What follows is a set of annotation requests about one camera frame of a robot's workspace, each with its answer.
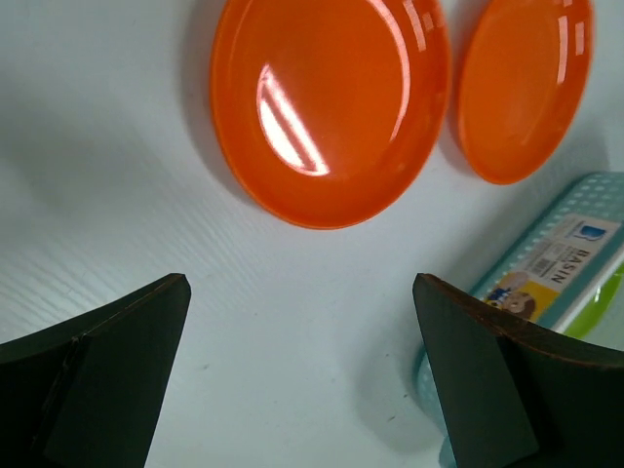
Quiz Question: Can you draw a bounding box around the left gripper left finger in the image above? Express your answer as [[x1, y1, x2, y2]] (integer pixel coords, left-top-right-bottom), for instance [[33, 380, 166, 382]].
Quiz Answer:
[[1, 274, 191, 467]]

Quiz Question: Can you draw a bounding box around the white perforated plastic bin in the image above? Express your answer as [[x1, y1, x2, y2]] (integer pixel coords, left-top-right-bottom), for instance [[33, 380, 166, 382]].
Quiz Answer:
[[413, 172, 623, 467]]

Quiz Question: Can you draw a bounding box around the green plate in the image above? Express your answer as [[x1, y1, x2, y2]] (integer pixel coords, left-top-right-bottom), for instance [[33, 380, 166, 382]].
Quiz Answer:
[[565, 264, 623, 339]]

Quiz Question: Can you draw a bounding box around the orange plate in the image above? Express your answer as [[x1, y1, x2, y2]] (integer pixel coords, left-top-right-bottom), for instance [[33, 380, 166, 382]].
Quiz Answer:
[[456, 1, 595, 184], [210, 1, 452, 230]]

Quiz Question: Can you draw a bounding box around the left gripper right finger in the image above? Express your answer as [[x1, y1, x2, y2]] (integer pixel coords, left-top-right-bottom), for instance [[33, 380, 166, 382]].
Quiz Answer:
[[413, 274, 623, 467]]

